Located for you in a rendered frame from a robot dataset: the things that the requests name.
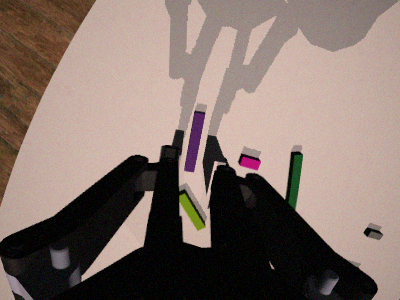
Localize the purple rod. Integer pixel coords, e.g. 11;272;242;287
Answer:
184;111;205;172

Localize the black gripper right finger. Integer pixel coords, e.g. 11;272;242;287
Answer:
203;135;378;300

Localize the small magenta block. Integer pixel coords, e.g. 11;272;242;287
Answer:
238;153;261;170

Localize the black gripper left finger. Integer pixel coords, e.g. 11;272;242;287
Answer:
0;129;187;300

